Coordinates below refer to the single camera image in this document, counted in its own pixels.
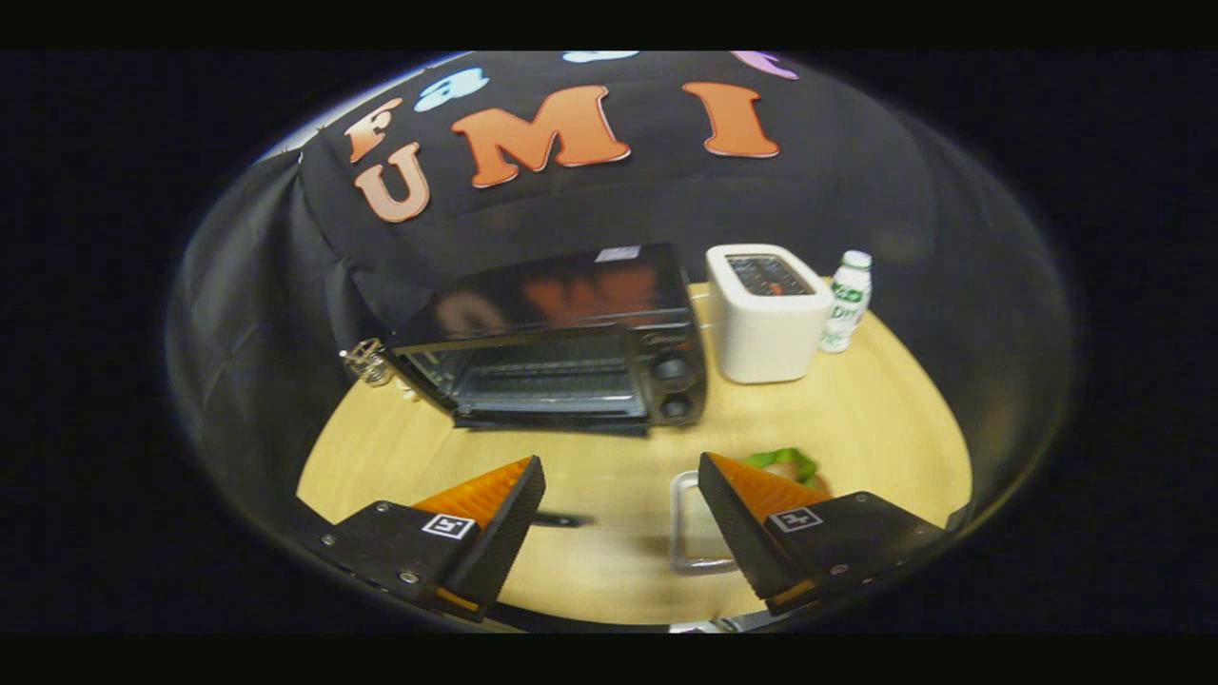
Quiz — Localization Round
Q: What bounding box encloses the metal wire holder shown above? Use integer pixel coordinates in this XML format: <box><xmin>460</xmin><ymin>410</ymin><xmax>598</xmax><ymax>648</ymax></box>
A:
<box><xmin>340</xmin><ymin>338</ymin><xmax>396</xmax><ymax>387</ymax></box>

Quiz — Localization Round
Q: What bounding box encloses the black toaster oven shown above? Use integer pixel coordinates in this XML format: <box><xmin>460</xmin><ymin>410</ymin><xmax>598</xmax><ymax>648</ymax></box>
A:
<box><xmin>385</xmin><ymin>243</ymin><xmax>711</xmax><ymax>530</ymax></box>

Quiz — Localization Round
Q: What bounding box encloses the white toaster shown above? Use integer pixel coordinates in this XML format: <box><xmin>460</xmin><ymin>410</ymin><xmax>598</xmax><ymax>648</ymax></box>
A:
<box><xmin>706</xmin><ymin>244</ymin><xmax>836</xmax><ymax>385</ymax></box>

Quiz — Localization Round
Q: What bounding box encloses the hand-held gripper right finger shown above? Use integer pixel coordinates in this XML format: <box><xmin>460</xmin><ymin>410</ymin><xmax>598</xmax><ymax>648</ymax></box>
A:
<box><xmin>697</xmin><ymin>452</ymin><xmax>953</xmax><ymax>617</ymax></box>

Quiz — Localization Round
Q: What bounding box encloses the sandwich with lettuce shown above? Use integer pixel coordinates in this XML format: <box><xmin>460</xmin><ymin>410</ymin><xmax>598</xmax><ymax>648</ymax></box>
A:
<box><xmin>742</xmin><ymin>447</ymin><xmax>835</xmax><ymax>498</ymax></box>

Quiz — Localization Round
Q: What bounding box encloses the white plastic tray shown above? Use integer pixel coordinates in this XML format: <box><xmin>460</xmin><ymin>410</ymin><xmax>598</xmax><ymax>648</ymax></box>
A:
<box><xmin>669</xmin><ymin>470</ymin><xmax>753</xmax><ymax>576</ymax></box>

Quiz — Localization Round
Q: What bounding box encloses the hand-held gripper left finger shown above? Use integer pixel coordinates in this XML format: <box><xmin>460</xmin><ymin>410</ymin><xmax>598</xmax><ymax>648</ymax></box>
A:
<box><xmin>304</xmin><ymin>456</ymin><xmax>547</xmax><ymax>623</ymax></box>

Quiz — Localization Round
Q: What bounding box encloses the white bottle with green label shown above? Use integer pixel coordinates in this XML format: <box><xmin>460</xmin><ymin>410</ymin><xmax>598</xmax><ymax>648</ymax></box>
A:
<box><xmin>819</xmin><ymin>250</ymin><xmax>874</xmax><ymax>355</ymax></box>

